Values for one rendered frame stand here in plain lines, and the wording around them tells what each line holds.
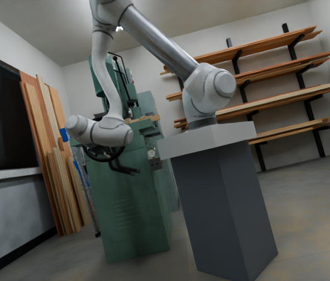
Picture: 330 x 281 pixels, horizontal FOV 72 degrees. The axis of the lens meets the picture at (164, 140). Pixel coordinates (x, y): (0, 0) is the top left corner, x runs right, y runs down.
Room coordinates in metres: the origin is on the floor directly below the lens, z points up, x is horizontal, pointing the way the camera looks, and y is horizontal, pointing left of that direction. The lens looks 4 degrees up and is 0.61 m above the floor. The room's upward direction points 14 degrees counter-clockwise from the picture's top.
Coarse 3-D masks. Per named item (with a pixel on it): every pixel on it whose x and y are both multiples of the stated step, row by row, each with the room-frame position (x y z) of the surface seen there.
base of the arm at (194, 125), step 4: (200, 120) 1.14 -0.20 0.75; (204, 120) 1.14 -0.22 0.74; (208, 120) 1.14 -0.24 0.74; (212, 120) 1.15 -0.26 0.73; (216, 120) 1.18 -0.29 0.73; (188, 124) 1.20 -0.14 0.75; (192, 124) 1.17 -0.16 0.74; (196, 124) 1.15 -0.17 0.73; (200, 124) 1.14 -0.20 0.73; (204, 124) 1.14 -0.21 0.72; (208, 124) 1.14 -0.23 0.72; (212, 124) 1.15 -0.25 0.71; (188, 128) 1.22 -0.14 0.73; (192, 128) 1.17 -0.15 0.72; (196, 128) 1.15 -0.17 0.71; (184, 132) 1.21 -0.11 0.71
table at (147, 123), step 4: (140, 120) 1.57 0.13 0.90; (144, 120) 1.57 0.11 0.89; (148, 120) 1.57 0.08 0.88; (152, 120) 1.68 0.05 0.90; (128, 124) 1.58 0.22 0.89; (132, 124) 1.58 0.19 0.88; (136, 124) 1.57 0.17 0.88; (140, 124) 1.57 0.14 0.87; (144, 124) 1.57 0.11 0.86; (148, 124) 1.57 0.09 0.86; (152, 124) 1.61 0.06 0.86; (132, 128) 1.58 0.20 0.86; (136, 128) 1.57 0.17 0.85; (140, 128) 1.57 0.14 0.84; (144, 128) 1.58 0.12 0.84; (148, 128) 1.63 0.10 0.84; (152, 128) 1.68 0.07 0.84; (72, 140) 1.60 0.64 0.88; (72, 144) 1.60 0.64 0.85; (76, 144) 1.60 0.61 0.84; (80, 144) 1.62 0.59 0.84
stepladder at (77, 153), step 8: (64, 128) 2.35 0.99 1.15; (64, 136) 2.33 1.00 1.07; (72, 152) 2.33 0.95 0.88; (80, 152) 2.47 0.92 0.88; (80, 160) 2.37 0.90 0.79; (80, 168) 2.31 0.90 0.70; (80, 176) 2.34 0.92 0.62; (80, 184) 2.33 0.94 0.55; (88, 184) 2.33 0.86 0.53; (88, 192) 2.31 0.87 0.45; (88, 200) 2.34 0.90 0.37; (88, 208) 2.32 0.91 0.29; (96, 224) 2.34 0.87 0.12; (96, 232) 2.32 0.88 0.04
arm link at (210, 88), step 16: (96, 0) 0.86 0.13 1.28; (112, 0) 0.85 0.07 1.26; (128, 0) 0.89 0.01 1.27; (96, 16) 0.96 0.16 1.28; (112, 16) 0.90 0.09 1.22; (128, 16) 0.90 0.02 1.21; (144, 16) 0.92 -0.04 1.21; (128, 32) 0.94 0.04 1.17; (144, 32) 0.91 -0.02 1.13; (160, 32) 0.93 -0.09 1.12; (160, 48) 0.93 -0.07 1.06; (176, 48) 0.94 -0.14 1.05; (176, 64) 0.95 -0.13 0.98; (192, 64) 0.95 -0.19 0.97; (208, 64) 0.96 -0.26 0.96; (192, 80) 0.95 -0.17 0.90; (208, 80) 0.91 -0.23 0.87; (224, 80) 0.90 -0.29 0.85; (192, 96) 1.01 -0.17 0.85; (208, 96) 0.94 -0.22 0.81; (224, 96) 0.92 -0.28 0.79; (208, 112) 1.07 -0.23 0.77
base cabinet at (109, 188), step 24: (96, 168) 1.59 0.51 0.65; (120, 168) 1.58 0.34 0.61; (144, 168) 1.57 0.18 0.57; (96, 192) 1.59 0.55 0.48; (120, 192) 1.58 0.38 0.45; (144, 192) 1.57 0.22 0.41; (120, 216) 1.59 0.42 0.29; (144, 216) 1.58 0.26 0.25; (168, 216) 1.94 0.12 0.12; (120, 240) 1.59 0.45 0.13; (144, 240) 1.58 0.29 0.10; (168, 240) 1.61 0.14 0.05
